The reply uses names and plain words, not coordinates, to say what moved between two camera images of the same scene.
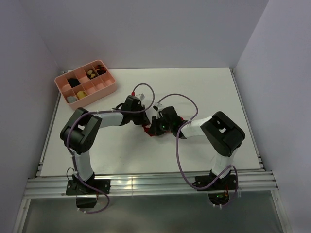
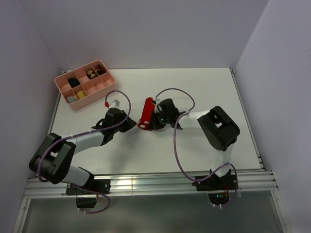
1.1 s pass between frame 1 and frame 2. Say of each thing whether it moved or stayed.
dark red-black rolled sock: stayed
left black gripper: moved
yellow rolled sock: stayed
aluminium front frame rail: stayed
